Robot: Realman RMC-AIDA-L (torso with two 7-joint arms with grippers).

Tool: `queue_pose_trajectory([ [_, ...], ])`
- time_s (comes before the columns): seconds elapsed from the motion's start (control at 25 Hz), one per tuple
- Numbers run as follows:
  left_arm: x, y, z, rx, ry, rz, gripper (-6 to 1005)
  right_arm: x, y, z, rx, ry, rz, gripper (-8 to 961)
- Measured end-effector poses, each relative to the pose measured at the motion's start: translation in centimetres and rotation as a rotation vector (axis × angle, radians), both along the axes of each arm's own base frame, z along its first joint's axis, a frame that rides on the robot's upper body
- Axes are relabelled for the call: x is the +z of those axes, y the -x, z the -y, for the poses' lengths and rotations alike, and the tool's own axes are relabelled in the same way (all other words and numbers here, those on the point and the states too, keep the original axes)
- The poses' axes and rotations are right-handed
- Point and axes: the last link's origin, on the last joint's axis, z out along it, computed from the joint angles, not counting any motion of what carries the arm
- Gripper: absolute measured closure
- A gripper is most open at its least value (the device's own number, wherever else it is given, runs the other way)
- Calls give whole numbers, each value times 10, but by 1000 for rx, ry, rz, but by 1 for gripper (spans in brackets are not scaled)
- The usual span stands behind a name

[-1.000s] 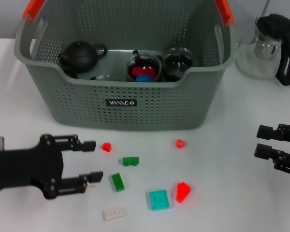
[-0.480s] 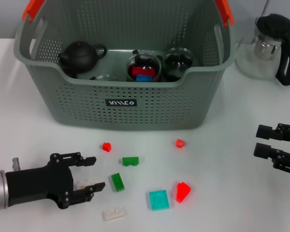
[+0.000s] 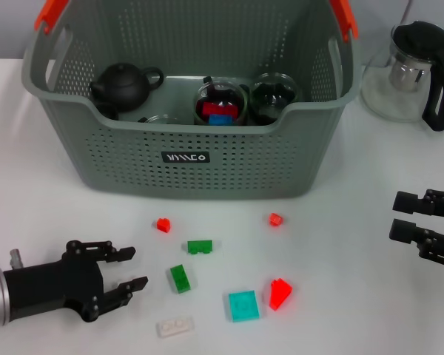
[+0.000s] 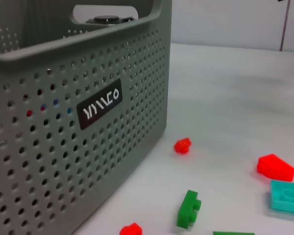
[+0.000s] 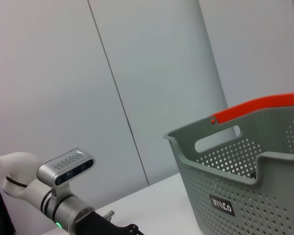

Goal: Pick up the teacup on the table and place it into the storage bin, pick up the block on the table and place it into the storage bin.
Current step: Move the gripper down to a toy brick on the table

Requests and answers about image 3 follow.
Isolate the orange bin handle clip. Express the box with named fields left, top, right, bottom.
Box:
left=329, top=0, right=359, bottom=42
left=34, top=0, right=70, bottom=35

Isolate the glass teapot black lid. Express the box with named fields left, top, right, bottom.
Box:
left=360, top=21, right=444, bottom=132

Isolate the grey perforated storage bin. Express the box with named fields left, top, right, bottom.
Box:
left=20, top=0, right=360, bottom=201

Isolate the glass teacup black insert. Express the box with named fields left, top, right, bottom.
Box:
left=249, top=72, right=300, bottom=126
left=137, top=115, right=182, bottom=126
left=193, top=75, right=249, bottom=126

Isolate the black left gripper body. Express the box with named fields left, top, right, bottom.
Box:
left=2, top=240, right=105, bottom=323

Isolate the green long brick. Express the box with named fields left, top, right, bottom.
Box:
left=169, top=264, right=192, bottom=295

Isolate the orange-red slope brick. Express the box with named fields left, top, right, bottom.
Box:
left=269, top=277, right=293, bottom=311

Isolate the black clay teapot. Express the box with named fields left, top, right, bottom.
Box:
left=89, top=62, right=165, bottom=112

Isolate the green notched brick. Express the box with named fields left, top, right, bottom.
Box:
left=186, top=239, right=214, bottom=256

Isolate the teal square plate brick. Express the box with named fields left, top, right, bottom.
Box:
left=227, top=290, right=262, bottom=323

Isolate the small black clay cup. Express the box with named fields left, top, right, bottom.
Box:
left=94, top=102, right=120, bottom=121

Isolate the white plate brick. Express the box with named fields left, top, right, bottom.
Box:
left=156, top=317, right=194, bottom=338

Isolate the dark red arch brick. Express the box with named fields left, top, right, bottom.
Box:
left=196, top=101, right=240, bottom=119

